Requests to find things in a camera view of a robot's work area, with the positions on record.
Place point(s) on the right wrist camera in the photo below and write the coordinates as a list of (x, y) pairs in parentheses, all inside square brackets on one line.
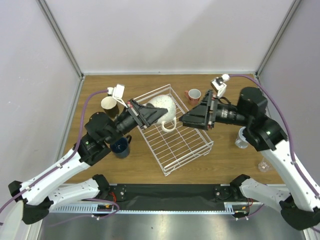
[(219, 85)]

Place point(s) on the dark blue enamel mug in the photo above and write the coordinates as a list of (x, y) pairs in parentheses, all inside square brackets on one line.
[(121, 148)]

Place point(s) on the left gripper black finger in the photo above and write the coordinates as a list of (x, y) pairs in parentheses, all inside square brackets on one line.
[(147, 110), (148, 120)]

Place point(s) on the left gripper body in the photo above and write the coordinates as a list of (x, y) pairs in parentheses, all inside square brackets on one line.
[(125, 122)]

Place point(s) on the black mug white interior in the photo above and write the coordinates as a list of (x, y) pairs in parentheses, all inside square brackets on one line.
[(110, 106)]

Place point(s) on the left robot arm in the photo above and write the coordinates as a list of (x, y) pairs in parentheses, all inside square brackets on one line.
[(43, 193)]

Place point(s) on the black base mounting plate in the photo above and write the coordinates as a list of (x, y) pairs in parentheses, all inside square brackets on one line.
[(174, 197)]

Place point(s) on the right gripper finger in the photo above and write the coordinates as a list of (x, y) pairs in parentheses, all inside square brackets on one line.
[(201, 110), (194, 121)]

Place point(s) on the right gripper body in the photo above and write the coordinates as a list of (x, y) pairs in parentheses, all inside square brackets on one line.
[(210, 110)]

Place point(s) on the clear plastic cup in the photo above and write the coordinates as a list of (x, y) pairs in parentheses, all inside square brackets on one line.
[(241, 141)]

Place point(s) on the red mug white interior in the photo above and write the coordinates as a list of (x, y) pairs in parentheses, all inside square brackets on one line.
[(193, 96)]

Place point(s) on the white wire dish rack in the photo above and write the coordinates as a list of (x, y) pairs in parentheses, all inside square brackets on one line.
[(180, 147)]

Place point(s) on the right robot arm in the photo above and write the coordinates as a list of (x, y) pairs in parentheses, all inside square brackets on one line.
[(299, 205)]

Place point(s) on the aluminium cable duct rail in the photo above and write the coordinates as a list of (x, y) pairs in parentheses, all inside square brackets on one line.
[(78, 208)]

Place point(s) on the clear wine glass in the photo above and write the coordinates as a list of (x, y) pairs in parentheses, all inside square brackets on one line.
[(264, 166)]

